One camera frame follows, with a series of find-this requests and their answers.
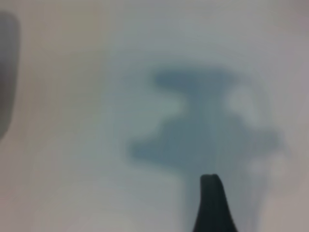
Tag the dark grey rounded object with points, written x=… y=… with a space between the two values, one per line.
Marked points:
x=8 y=72

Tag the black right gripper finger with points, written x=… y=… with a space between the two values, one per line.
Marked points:
x=212 y=212

